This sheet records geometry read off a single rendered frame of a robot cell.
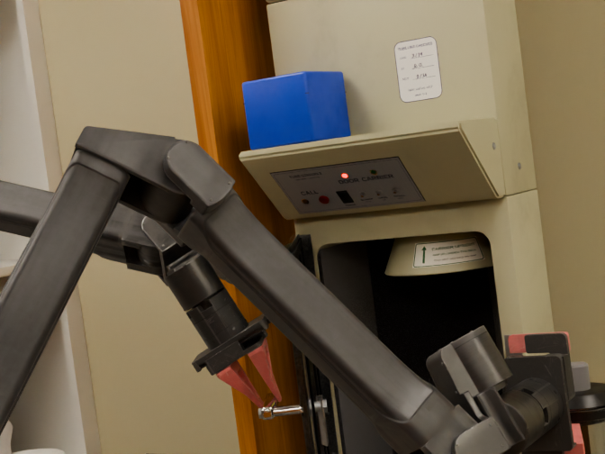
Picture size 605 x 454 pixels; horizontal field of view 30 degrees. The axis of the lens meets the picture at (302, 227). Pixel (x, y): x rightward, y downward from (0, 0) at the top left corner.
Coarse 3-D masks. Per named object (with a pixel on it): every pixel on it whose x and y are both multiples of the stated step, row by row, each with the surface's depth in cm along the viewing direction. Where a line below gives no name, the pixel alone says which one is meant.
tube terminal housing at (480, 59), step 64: (320, 0) 153; (384, 0) 147; (448, 0) 143; (512, 0) 149; (320, 64) 154; (384, 64) 148; (448, 64) 144; (512, 64) 147; (384, 128) 150; (512, 128) 145; (512, 192) 143; (512, 256) 142; (512, 320) 143
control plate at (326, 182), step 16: (368, 160) 141; (384, 160) 140; (400, 160) 139; (272, 176) 149; (288, 176) 148; (304, 176) 147; (320, 176) 146; (336, 176) 145; (352, 176) 144; (368, 176) 143; (384, 176) 142; (400, 176) 141; (288, 192) 151; (304, 192) 150; (320, 192) 149; (352, 192) 147; (368, 192) 146; (384, 192) 145; (400, 192) 144; (416, 192) 143; (304, 208) 153; (320, 208) 152; (336, 208) 151; (352, 208) 150
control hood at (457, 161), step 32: (416, 128) 135; (448, 128) 132; (480, 128) 136; (256, 160) 148; (288, 160) 146; (320, 160) 144; (352, 160) 142; (416, 160) 138; (448, 160) 137; (480, 160) 136; (448, 192) 141; (480, 192) 140
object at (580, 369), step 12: (576, 372) 131; (588, 372) 132; (576, 384) 131; (588, 384) 131; (600, 384) 134; (576, 396) 129; (588, 396) 129; (600, 396) 129; (576, 408) 128; (588, 408) 128
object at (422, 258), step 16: (400, 240) 155; (416, 240) 153; (432, 240) 151; (448, 240) 151; (464, 240) 151; (480, 240) 152; (400, 256) 154; (416, 256) 152; (432, 256) 150; (448, 256) 150; (464, 256) 150; (480, 256) 150; (384, 272) 158; (400, 272) 153; (416, 272) 151; (432, 272) 150; (448, 272) 149
